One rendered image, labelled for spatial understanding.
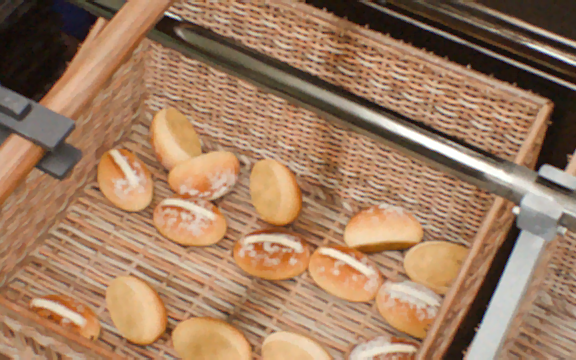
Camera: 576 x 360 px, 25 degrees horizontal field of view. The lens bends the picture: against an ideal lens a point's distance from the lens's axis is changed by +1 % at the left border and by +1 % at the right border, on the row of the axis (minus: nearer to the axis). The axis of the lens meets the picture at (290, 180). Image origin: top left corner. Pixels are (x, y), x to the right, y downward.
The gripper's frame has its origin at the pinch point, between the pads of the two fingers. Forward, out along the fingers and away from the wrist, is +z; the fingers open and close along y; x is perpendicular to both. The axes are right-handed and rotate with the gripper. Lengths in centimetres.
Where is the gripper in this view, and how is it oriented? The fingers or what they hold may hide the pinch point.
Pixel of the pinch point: (33, 134)
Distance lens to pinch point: 106.2
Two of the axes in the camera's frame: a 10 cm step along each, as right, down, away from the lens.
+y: 0.1, 5.8, 8.2
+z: 8.6, 4.1, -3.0
